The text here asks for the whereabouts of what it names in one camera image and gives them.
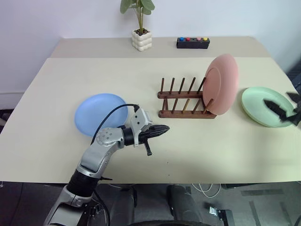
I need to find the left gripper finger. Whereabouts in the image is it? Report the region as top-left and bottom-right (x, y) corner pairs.
(143, 130), (169, 140)
(150, 124), (170, 133)

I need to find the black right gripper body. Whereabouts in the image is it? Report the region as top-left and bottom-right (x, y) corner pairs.
(283, 100), (301, 127)

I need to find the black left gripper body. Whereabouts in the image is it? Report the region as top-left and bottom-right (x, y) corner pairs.
(138, 128), (154, 157)

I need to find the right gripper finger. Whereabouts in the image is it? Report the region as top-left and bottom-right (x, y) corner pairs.
(262, 98), (294, 123)
(285, 91), (301, 104)

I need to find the wooden dish rack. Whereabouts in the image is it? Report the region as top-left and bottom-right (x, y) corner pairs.
(157, 77), (217, 119)

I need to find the green plate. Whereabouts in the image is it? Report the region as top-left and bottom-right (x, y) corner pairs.
(241, 87), (298, 129)

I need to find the blue plate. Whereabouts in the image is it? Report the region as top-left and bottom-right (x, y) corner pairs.
(74, 93), (130, 137)

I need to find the pink plate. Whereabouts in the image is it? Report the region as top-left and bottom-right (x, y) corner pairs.
(202, 53), (239, 116)

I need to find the dark rounded shape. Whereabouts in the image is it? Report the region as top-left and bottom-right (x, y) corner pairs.
(166, 185), (201, 222)

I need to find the white bubble plant pot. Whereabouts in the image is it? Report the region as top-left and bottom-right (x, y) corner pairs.
(131, 28), (153, 52)

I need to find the black button box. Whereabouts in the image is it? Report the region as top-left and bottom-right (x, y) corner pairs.
(176, 37), (210, 50)

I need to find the green leafy plant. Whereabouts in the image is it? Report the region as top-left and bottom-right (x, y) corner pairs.
(120, 0), (156, 33)

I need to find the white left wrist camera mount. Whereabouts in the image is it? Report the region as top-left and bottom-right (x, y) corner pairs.
(130, 107), (154, 148)

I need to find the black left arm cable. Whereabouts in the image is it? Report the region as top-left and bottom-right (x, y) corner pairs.
(90, 103), (142, 145)

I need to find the white cable on floor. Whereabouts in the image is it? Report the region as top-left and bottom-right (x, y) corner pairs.
(191, 183), (222, 199)

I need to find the metal bracket on floor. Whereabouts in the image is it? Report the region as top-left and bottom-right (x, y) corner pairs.
(206, 206), (234, 226)

